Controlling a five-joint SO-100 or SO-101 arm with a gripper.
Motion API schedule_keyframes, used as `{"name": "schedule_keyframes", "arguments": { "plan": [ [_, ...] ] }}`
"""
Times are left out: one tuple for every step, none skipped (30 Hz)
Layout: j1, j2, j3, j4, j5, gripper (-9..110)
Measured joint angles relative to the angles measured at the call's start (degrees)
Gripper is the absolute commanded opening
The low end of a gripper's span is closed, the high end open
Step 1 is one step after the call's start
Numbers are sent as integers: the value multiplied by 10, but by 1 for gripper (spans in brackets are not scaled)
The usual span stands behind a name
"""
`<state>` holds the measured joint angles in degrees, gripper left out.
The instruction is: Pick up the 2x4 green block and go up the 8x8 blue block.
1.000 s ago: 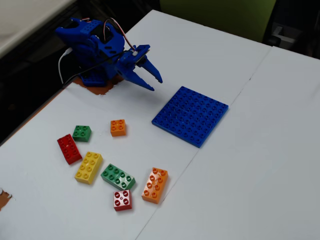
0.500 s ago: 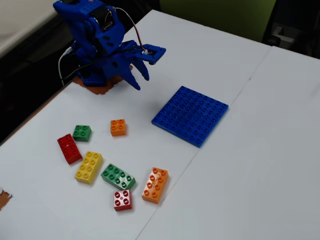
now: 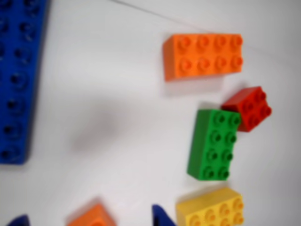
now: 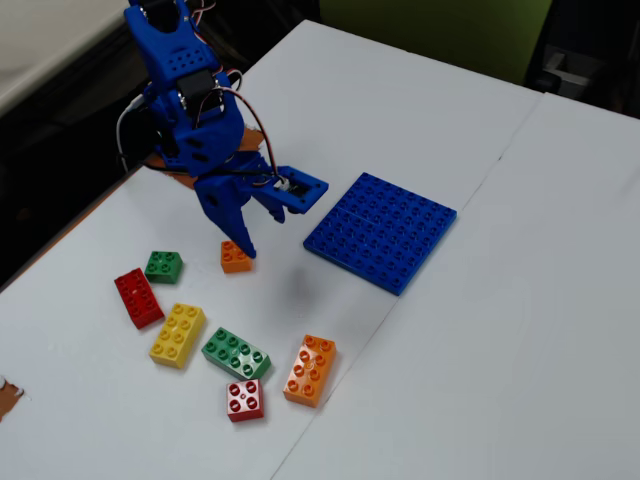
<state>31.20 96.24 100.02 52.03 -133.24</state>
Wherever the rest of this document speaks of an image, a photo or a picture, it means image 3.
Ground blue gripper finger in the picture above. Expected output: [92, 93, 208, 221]
[6, 213, 31, 226]
[151, 204, 178, 226]

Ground green 2x4 block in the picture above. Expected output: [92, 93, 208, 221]
[187, 108, 242, 182]

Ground yellow 2x4 block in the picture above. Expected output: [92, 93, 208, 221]
[175, 187, 245, 226]

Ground orange 2x2 block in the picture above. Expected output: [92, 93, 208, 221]
[65, 202, 116, 226]

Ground red 2x2 block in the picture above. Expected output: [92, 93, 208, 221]
[221, 86, 273, 132]

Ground orange 2x4 block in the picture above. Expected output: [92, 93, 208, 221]
[162, 33, 244, 82]

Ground blue 8x8 stud plate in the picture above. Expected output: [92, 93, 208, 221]
[0, 0, 51, 166]

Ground white paper table sheet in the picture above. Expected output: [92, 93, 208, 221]
[112, 0, 301, 61]
[0, 0, 301, 226]

